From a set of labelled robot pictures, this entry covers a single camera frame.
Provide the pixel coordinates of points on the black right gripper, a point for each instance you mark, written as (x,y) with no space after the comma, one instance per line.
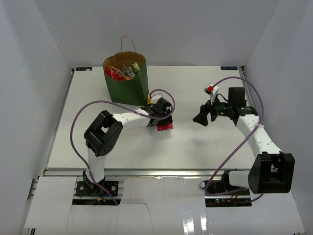
(202,118)

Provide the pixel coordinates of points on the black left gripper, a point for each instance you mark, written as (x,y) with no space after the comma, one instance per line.
(165,121)

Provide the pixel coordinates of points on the pink snack packet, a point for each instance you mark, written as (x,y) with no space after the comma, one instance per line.
(165,127)

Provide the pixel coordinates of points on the green snack packet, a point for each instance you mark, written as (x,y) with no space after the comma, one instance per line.
(136,68)

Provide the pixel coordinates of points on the grey foil snack packet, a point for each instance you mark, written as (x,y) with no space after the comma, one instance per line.
(128,71)

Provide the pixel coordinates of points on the large red snack bag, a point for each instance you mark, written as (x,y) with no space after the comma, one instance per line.
(117,74)

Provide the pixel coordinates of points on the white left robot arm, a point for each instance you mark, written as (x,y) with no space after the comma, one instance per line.
(103,133)

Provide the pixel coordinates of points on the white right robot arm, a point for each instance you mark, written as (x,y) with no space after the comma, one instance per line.
(272,170)

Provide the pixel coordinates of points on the green paper bag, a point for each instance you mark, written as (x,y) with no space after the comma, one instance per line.
(132,92)

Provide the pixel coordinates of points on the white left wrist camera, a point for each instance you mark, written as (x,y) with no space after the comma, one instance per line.
(155,97)

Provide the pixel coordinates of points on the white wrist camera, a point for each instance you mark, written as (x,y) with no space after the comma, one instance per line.
(155,97)
(211,90)

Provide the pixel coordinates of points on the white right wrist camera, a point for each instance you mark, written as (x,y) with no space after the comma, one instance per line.
(211,90)

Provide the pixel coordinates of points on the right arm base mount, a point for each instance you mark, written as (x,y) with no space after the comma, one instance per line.
(222,197)

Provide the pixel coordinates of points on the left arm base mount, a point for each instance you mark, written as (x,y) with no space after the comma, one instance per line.
(88,193)

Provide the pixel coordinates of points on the aluminium table frame rail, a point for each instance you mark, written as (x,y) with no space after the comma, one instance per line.
(187,151)

